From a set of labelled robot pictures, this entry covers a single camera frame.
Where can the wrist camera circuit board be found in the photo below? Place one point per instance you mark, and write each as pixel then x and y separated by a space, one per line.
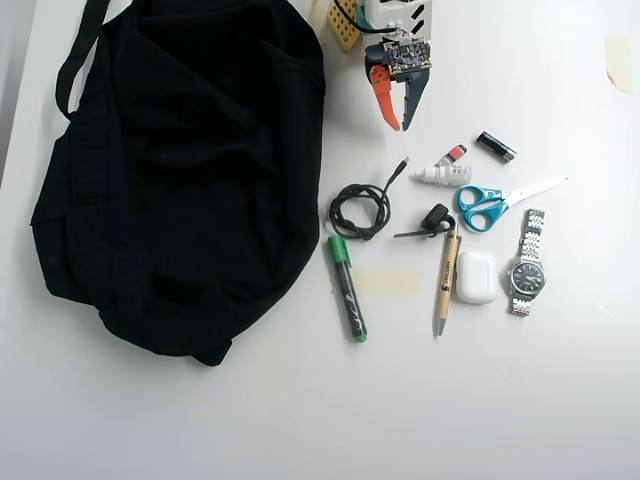
pixel 406 55

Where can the white teal robot arm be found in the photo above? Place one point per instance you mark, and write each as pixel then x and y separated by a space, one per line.
pixel 395 12

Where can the black fabric bag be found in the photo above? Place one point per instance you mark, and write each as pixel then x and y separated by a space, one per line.
pixel 175 175

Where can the white earbuds case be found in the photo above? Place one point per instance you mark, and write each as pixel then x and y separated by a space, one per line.
pixel 476 277

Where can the red silver small tube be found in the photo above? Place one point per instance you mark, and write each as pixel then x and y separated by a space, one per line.
pixel 454 154

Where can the yellow perforated block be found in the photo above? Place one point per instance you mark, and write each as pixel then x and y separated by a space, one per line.
pixel 342 25

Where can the beige tape piece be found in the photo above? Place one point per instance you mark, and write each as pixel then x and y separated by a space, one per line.
pixel 620 62

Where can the green black marker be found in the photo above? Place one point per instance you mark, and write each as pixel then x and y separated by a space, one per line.
pixel 348 295

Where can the black usb stick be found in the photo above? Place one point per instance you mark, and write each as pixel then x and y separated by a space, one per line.
pixel 495 146

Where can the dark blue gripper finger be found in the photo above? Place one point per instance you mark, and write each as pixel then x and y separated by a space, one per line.
pixel 414 100

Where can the wooden ballpoint pen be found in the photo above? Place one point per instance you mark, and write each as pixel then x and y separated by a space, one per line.
pixel 446 280

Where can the silver metal wristwatch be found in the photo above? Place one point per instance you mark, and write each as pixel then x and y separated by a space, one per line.
pixel 527 277

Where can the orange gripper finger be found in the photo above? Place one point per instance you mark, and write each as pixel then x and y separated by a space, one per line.
pixel 384 95

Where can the black clip earpiece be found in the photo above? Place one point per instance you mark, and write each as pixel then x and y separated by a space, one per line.
pixel 432 217

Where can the white eye drops bottle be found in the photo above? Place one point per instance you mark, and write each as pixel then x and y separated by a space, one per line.
pixel 450 175

